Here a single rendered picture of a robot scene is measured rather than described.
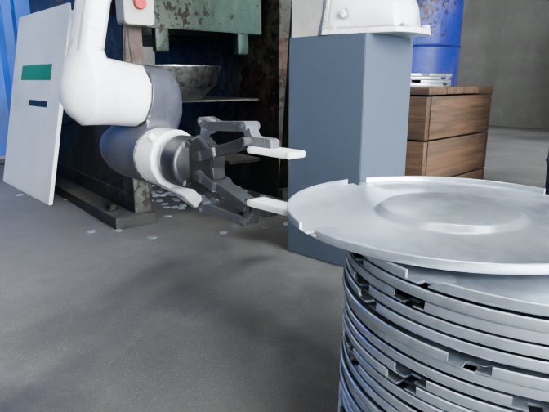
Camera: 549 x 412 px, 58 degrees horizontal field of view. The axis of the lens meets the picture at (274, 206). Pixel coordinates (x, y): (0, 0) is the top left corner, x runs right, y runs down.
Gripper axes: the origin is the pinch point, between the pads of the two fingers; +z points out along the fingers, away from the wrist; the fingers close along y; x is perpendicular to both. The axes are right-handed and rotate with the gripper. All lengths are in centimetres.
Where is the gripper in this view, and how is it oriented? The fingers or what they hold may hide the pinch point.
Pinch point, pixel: (277, 179)
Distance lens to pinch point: 60.2
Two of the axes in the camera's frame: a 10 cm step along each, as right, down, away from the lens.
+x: 7.1, -1.5, 6.9
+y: 0.2, -9.7, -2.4
